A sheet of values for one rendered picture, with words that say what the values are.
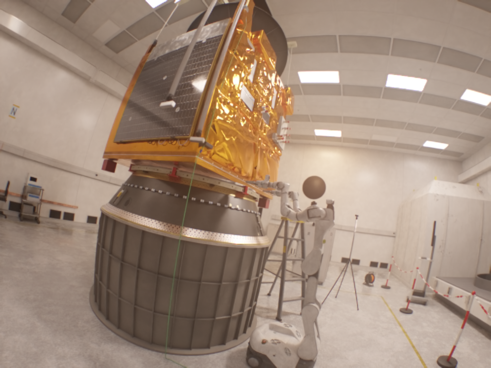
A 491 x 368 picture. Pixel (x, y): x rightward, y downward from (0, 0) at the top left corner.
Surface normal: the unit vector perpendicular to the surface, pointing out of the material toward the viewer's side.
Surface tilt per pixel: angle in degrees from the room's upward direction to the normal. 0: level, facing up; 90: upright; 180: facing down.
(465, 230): 90
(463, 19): 180
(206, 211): 62
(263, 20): 122
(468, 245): 90
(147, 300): 90
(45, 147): 90
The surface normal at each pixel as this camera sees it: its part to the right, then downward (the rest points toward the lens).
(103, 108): 0.90, 0.11
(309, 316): -0.44, -0.22
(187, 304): 0.37, -0.07
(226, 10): -0.12, 0.39
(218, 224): 0.54, -0.48
